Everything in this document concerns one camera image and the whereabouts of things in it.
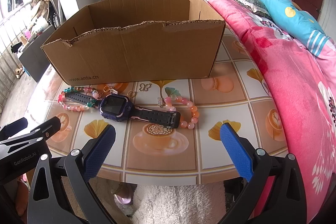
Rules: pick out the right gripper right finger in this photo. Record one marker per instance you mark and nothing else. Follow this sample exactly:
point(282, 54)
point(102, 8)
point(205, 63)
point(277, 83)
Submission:
point(286, 202)

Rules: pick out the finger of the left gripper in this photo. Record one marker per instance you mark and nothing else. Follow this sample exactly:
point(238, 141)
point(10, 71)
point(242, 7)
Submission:
point(13, 128)
point(39, 132)

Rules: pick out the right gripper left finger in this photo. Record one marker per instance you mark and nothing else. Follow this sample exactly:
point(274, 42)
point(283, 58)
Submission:
point(48, 202)

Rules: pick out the purple kids smartwatch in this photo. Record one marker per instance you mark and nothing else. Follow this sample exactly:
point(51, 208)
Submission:
point(119, 108)

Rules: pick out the gold ring earring with charm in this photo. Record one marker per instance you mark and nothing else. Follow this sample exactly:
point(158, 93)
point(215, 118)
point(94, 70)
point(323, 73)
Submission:
point(110, 89)

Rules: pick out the gold butterfly brooch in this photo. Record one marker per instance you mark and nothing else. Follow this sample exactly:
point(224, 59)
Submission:
point(144, 87)

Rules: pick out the silver rhinestone pendant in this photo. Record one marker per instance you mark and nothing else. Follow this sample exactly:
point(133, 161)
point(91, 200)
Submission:
point(160, 102)

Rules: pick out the dark grey cabinet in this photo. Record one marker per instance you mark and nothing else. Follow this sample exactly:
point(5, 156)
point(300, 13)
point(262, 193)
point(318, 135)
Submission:
point(31, 56)

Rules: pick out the patterned tablecloth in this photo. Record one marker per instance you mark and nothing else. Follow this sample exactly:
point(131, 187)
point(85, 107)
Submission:
point(235, 93)

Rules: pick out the pink floral blanket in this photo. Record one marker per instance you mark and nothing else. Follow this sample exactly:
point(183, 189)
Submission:
point(301, 93)

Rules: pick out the brown cardboard box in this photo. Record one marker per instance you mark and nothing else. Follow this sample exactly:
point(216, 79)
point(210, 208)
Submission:
point(123, 41)

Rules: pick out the blue cartoon pillow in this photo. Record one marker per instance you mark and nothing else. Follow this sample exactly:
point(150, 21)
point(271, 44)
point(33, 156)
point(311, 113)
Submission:
point(302, 26)

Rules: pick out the grey lace pillow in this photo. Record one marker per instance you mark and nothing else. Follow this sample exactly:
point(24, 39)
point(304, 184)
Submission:
point(256, 7)

